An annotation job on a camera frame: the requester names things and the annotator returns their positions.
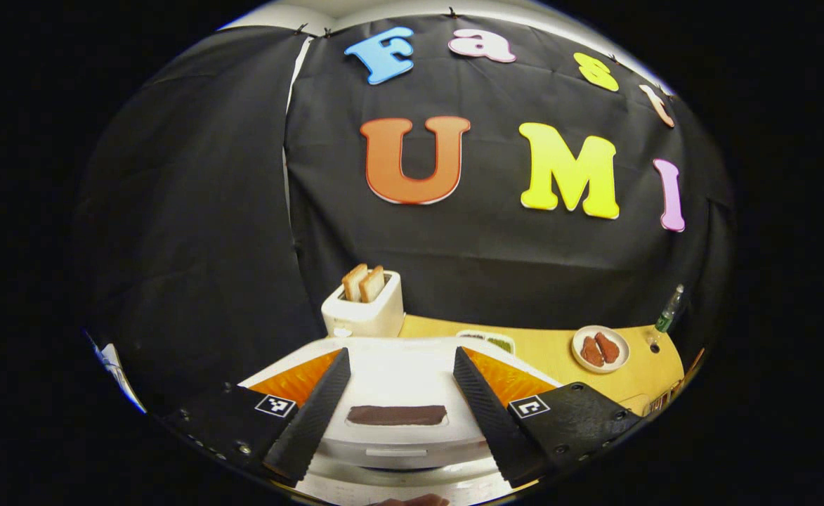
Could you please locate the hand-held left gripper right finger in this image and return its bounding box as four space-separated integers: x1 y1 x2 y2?
452 345 644 488

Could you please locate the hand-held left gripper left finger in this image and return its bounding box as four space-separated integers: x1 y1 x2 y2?
159 347 352 486

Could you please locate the white rice cooker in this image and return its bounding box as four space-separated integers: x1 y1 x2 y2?
240 336 563 506

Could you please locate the white divided condiment tray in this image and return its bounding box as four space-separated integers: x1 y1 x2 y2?
456 329 516 356

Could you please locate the white toaster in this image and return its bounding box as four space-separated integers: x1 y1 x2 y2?
321 271 405 339

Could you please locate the toast slice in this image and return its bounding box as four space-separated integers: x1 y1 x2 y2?
342 264 369 303
359 265 386 304

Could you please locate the white round plate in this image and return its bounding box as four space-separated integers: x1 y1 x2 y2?
572 325 631 373

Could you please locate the green label water bottle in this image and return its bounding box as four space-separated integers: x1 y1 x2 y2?
655 284 685 333

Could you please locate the white device with cables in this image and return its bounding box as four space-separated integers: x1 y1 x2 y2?
87 332 147 414

